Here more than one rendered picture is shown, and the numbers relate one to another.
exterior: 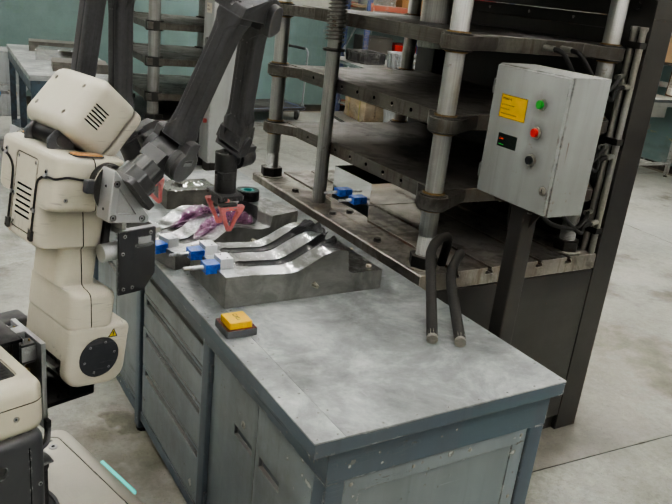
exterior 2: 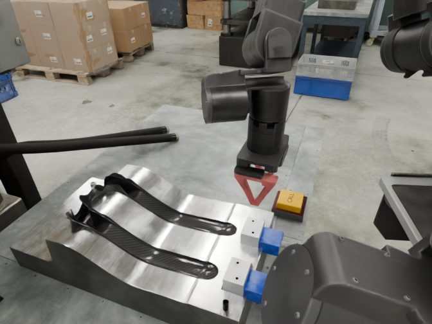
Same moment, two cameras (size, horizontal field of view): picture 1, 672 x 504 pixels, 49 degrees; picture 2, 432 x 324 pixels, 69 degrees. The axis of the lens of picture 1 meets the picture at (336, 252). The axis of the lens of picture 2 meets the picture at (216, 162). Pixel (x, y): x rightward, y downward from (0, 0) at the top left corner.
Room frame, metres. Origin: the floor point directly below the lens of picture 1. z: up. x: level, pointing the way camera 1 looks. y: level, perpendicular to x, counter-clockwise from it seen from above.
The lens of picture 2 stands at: (2.18, 0.61, 1.36)
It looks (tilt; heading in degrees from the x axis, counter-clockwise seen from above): 34 degrees down; 234
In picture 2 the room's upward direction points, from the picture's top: 1 degrees counter-clockwise
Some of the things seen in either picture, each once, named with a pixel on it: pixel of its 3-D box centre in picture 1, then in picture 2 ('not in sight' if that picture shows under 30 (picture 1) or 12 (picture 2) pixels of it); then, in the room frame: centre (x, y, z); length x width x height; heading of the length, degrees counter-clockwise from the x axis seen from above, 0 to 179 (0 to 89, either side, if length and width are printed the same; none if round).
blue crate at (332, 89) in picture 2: not in sight; (323, 82); (-0.88, -1.48, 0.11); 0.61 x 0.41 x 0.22; 119
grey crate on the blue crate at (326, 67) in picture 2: not in sight; (326, 67); (-0.88, -1.48, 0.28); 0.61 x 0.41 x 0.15; 119
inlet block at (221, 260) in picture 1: (206, 266); (276, 242); (1.84, 0.34, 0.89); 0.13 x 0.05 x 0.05; 123
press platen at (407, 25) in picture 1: (434, 46); not in sight; (2.99, -0.29, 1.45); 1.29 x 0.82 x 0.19; 33
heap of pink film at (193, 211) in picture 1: (215, 215); not in sight; (2.28, 0.40, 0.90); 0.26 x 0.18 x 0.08; 140
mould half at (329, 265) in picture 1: (287, 259); (145, 231); (2.03, 0.14, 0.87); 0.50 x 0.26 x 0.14; 123
